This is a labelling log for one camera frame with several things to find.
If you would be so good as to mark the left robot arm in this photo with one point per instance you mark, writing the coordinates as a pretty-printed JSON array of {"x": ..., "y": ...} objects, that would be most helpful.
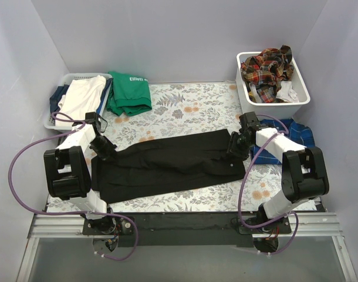
[{"x": 68, "y": 176}]

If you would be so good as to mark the light grey laundry basket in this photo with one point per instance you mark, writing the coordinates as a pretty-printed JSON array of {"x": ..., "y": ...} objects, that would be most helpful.
[{"x": 49, "y": 123}]

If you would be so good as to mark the white plastic bin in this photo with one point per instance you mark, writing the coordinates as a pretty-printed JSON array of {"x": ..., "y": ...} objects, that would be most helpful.
[{"x": 277, "y": 110}]

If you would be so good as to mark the aluminium frame rail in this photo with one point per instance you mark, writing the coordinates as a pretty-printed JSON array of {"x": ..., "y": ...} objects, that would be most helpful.
[{"x": 315, "y": 224}]

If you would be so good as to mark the navy blue garment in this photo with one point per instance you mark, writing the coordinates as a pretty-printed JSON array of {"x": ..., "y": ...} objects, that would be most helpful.
[{"x": 56, "y": 97}]

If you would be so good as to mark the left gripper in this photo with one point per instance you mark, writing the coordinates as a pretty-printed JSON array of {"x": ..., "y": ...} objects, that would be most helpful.
[{"x": 103, "y": 148}]

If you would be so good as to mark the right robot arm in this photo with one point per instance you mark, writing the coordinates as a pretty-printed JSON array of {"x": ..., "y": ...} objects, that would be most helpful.
[{"x": 303, "y": 176}]

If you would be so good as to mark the green t-shirt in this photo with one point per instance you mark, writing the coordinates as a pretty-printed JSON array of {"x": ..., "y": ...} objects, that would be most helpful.
[{"x": 130, "y": 94}]

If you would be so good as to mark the red plaid shirt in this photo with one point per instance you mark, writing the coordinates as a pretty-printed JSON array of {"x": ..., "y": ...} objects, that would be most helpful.
[{"x": 263, "y": 73}]

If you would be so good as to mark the white folded garment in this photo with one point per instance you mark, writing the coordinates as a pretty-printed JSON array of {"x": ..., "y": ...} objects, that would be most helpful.
[{"x": 82, "y": 96}]

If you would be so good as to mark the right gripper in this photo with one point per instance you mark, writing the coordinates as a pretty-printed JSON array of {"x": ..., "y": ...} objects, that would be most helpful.
[{"x": 236, "y": 145}]

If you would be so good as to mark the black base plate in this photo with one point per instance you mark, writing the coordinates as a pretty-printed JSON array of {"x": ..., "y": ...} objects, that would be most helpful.
[{"x": 192, "y": 229}]

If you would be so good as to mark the floral table cloth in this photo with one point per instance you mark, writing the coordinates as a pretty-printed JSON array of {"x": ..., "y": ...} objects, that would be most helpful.
[{"x": 180, "y": 110}]

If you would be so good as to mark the black long sleeve shirt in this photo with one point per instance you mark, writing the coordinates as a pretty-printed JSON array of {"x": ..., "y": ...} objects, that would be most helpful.
[{"x": 167, "y": 165}]

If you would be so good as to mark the blue plaid folded shirt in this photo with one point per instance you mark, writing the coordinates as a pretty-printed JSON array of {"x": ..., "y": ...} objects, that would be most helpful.
[{"x": 297, "y": 132}]

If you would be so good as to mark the white garment in bin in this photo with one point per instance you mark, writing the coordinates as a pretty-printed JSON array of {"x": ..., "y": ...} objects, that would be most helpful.
[{"x": 287, "y": 93}]

